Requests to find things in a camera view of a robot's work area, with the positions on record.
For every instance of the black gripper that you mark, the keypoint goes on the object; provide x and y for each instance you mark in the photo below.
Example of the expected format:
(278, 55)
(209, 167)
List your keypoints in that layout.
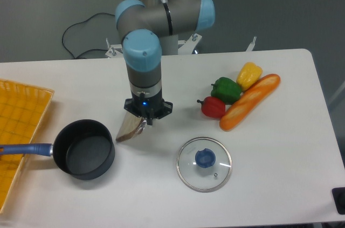
(150, 108)

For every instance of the toast slice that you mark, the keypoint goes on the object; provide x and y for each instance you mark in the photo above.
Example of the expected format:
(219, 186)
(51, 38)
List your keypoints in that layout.
(131, 127)

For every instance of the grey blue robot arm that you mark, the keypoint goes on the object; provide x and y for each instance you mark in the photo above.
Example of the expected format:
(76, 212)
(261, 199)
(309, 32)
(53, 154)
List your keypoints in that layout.
(140, 27)

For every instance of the red toy bell pepper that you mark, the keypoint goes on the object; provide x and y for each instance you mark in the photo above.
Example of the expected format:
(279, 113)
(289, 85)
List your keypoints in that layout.
(212, 107)

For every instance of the glass lid with blue knob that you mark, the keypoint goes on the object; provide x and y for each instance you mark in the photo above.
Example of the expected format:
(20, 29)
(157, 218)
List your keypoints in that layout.
(204, 164)

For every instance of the green toy bell pepper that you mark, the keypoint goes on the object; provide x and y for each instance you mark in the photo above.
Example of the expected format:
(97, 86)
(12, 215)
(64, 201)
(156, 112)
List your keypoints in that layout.
(226, 90)

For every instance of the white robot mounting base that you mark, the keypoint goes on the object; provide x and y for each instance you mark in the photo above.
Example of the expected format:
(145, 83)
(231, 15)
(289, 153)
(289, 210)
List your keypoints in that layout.
(170, 45)

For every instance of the toy baguette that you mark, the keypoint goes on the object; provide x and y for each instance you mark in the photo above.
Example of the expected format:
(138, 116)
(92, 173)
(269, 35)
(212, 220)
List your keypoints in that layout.
(249, 101)

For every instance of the yellow toy bell pepper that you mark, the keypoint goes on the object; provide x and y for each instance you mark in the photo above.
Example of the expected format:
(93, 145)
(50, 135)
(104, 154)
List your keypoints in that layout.
(248, 75)

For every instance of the orange woven basket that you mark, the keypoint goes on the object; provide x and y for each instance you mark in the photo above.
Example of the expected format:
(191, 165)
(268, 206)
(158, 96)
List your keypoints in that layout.
(23, 107)

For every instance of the black object at table corner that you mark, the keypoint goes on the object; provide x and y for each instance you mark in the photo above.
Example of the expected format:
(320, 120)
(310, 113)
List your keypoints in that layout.
(339, 199)

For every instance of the dark saucepan with blue handle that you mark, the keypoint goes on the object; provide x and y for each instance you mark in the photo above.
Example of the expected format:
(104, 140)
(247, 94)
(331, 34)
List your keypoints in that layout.
(83, 149)

